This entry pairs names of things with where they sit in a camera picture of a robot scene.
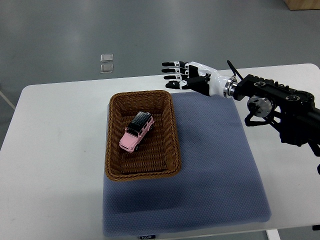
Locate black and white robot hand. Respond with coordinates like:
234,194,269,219
161,61,233,98

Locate pink toy car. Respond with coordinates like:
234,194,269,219
119,111,155,153

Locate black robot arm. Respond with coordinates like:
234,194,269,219
227,74,320,157

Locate brown wicker basket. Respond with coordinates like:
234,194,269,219
104,90,182,182

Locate lower clear floor plate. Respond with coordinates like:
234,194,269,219
100,63,114,74

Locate clear floor plate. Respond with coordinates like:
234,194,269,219
100,63,114,74
100,53,114,63

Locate upper clear floor plate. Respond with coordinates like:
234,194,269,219
100,53,114,63

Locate blue textured mat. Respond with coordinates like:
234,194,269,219
103,92,272,238

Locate wooden box corner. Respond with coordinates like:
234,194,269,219
284,0,320,11

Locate white table leg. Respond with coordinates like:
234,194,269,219
266,229,281,240

